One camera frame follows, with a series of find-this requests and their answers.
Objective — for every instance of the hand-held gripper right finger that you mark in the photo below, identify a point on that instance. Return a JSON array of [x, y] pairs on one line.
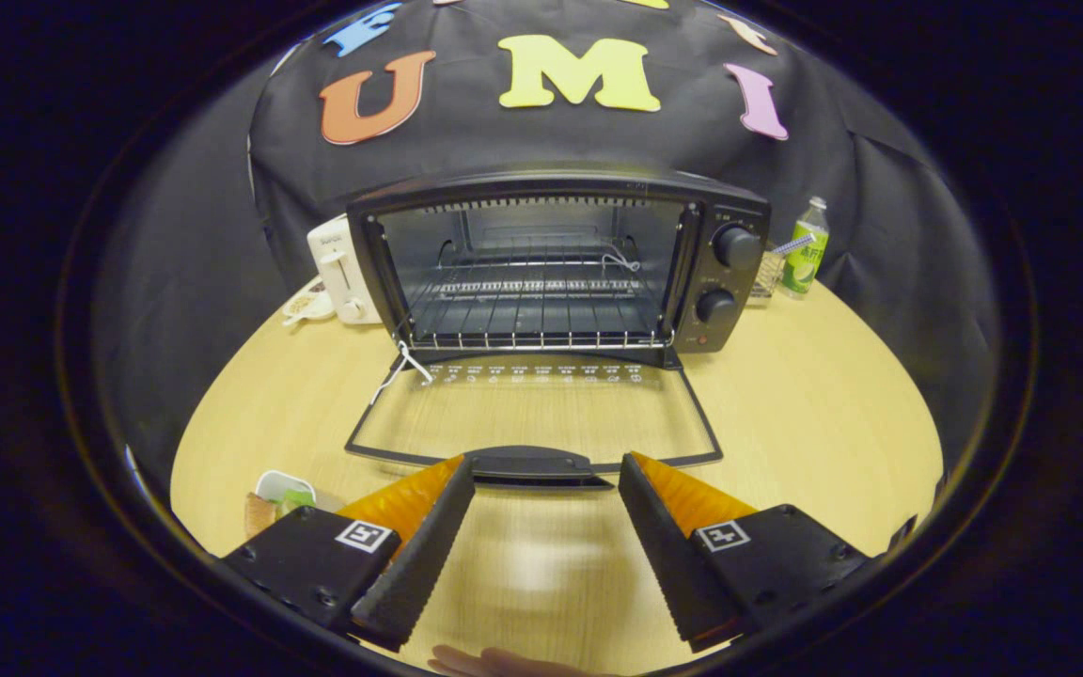
[[668, 564]]

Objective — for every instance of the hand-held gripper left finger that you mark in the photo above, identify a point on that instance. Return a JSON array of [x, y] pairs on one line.
[[424, 564]]

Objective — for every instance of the toast sandwich with lettuce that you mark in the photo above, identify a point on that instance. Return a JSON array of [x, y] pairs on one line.
[[259, 515]]

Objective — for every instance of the black toaster oven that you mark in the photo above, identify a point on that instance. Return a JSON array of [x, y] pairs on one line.
[[734, 282]]

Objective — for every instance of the white pop-up toaster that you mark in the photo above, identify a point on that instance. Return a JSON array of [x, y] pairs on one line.
[[344, 273]]

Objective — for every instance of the small white plate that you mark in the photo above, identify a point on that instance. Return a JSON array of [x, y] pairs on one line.
[[280, 481]]

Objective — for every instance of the small white snack dish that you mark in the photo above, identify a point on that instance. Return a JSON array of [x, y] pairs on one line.
[[308, 306]]

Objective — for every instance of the green drink bottle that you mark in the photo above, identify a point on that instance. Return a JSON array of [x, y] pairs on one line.
[[805, 254]]

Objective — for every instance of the blue striped straw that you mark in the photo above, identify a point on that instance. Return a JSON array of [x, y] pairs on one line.
[[791, 245]]

